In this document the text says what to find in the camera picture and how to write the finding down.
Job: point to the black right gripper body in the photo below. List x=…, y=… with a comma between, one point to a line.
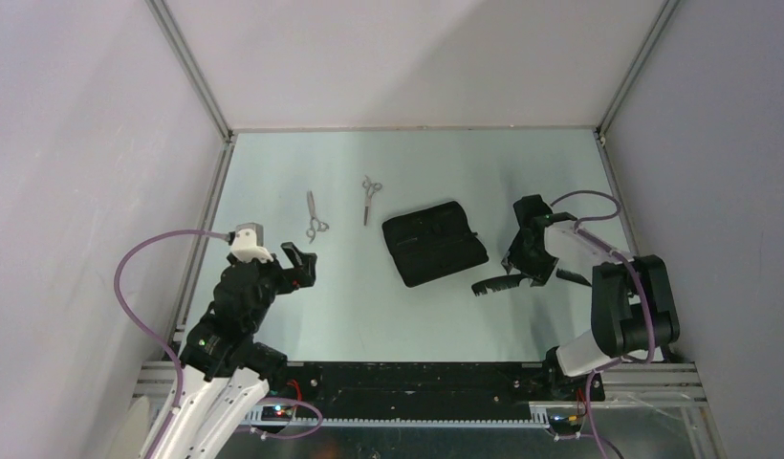
x=530, y=261

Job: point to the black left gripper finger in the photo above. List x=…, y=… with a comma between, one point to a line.
x=294, y=254
x=305, y=276

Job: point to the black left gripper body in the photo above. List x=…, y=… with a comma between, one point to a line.
x=272, y=274

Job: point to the black handled comb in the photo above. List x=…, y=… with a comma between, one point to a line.
x=498, y=284

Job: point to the black zippered tool case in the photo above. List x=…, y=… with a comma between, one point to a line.
x=432, y=243

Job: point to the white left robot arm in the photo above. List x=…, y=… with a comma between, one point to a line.
x=223, y=372

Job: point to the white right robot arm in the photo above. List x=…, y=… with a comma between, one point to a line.
x=632, y=307

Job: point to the silver hair scissors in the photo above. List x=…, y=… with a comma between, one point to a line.
x=370, y=188

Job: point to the small black comb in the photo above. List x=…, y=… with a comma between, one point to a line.
x=576, y=278

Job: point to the silver thinning scissors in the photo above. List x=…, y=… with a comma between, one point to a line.
x=316, y=225

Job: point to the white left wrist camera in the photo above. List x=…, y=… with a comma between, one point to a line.
x=247, y=244

